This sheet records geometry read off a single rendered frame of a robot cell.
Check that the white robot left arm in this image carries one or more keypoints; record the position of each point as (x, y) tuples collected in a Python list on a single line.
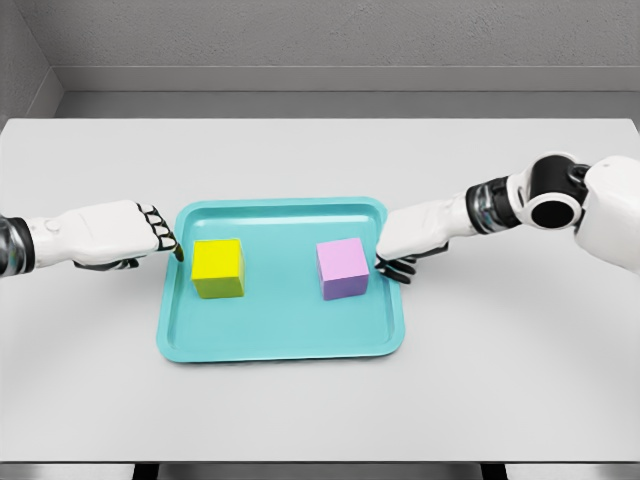
[(32, 240)]

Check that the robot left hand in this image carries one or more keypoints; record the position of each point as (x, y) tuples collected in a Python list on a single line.
[(117, 233)]

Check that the yellow cube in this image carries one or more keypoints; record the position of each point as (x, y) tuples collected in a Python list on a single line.
[(216, 267)]

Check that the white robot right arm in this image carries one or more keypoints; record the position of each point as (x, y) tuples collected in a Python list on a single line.
[(545, 200)]

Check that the teal rectangular tray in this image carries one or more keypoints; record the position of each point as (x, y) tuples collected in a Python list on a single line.
[(280, 320)]

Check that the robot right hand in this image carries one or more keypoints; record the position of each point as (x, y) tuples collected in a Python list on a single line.
[(407, 232)]

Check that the pink purple cube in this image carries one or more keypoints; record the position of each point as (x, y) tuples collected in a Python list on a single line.
[(342, 267)]

